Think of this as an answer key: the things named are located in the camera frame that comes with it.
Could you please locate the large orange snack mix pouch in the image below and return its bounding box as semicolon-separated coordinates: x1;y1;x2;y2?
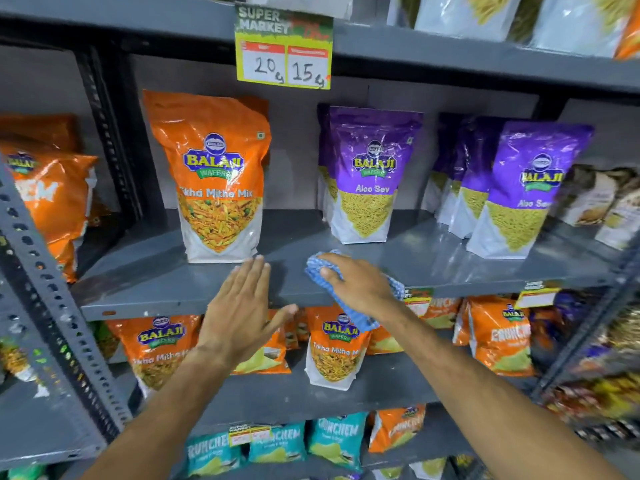
239;95;271;168
142;90;273;265

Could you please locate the brown white snack packet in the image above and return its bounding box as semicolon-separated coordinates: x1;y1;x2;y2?
594;187;640;251
559;165;637;228

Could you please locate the blue checkered cleaning cloth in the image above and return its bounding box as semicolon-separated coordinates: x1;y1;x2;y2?
304;250;406;333

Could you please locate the person's left hand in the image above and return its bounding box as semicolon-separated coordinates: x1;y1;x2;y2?
196;255;299;368

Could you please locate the pile of colourful snack packets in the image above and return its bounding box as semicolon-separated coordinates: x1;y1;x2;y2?
529;290;640;443

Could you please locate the purple noodle snack pouch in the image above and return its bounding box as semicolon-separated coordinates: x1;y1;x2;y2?
421;112;457;214
316;103;339;223
434;115;473;226
448;117;507;240
327;106;425;245
466;121;595;260

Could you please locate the orange puffed snack packet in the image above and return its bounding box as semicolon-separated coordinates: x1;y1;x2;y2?
466;296;535;378
231;309;292;376
368;405;427;454
422;297;463;330
366;325;405;356

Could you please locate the small orange snack mix pouch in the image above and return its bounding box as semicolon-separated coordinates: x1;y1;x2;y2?
106;315;204;398
304;305;374;392

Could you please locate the gray metal shelf rack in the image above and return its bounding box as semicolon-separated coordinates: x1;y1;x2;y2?
0;0;640;480

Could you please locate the small yellow shelf label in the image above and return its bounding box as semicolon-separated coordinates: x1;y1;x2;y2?
228;423;274;448
403;287;435;318
514;281;562;310

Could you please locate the white clear noodle pouch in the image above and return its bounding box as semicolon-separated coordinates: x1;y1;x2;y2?
529;0;632;59
413;0;524;43

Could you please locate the person's left forearm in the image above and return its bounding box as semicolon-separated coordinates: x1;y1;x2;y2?
81;345;242;480

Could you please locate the gray slotted side rack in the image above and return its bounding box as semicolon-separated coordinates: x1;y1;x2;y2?
0;162;134;471

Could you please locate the orange packet edge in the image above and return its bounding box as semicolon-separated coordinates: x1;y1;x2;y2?
614;7;640;61

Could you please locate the person's right hand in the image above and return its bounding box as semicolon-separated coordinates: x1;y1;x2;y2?
318;252;402;326

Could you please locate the person's right forearm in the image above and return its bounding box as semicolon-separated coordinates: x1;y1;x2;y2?
379;305;628;480

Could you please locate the yellow green price sign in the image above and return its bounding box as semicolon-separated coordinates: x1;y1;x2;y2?
233;2;335;91

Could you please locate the orange crisps bag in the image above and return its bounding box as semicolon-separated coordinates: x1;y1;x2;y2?
0;114;84;153
0;140;99;285

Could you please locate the teal puffed snack packet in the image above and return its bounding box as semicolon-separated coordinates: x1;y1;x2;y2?
307;412;369;471
186;432;242;478
248;423;307;464

